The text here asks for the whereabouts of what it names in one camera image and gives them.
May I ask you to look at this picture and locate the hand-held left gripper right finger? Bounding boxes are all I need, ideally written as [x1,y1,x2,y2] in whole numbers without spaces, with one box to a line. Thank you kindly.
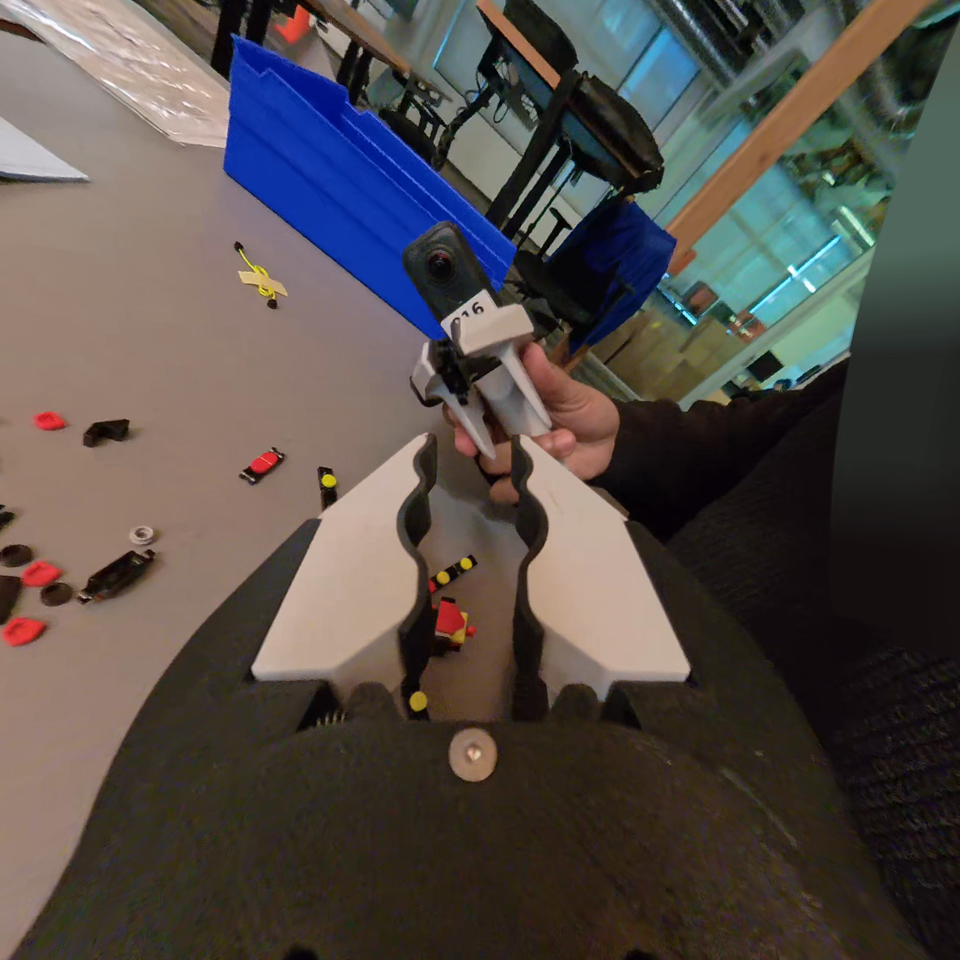
[511,435,693,715]

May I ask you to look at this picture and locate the yellow cord with tape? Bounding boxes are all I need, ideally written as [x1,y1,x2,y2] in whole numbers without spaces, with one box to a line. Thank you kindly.
[233,240,289,311]

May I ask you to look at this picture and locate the person's right forearm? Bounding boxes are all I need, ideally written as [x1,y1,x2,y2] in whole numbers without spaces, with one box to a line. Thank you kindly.
[600,358,854,543]

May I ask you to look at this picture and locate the red topped black lego plate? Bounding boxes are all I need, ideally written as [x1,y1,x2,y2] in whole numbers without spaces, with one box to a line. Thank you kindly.
[239,447,287,486]

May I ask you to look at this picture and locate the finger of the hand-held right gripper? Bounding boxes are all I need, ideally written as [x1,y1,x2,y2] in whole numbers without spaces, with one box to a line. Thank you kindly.
[456,302,537,361]
[411,339,453,410]

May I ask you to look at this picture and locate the pile of loose lego pieces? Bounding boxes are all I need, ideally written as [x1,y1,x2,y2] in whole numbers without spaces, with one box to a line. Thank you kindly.
[0,408,158,649]

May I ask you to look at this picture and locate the blue jacket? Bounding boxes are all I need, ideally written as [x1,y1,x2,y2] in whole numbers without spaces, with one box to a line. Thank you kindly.
[549,197,678,355]

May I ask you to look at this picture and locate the lego instruction booklet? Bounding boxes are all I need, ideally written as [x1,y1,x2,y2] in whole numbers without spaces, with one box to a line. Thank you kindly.
[0,116,90,184]

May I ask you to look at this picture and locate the black yellow lego spider model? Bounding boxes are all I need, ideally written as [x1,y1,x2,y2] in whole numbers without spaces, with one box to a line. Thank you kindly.
[316,465,480,715]

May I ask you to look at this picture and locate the metal ventilation pipes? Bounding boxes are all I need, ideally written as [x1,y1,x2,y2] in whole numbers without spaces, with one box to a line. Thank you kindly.
[645,0,826,85]

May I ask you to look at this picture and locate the black office chair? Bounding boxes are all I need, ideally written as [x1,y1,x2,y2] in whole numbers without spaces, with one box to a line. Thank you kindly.
[476,0,666,243]

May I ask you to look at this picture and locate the person's right hand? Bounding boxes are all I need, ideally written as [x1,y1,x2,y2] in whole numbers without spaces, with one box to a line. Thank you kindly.
[442,343,624,505]

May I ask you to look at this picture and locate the clear plastic bag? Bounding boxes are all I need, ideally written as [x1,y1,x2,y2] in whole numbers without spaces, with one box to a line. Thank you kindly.
[0,0,231,149]

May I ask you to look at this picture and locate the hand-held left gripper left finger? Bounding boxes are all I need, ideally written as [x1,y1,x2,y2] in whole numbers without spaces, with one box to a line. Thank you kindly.
[251,433,439,721]

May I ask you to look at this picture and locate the blue plastic bin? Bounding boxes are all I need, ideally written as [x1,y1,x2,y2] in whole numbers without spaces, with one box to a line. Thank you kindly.
[223,33,519,344]

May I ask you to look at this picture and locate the wooden roof beam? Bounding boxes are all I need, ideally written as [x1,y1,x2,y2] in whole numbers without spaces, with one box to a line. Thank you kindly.
[663,0,940,276]

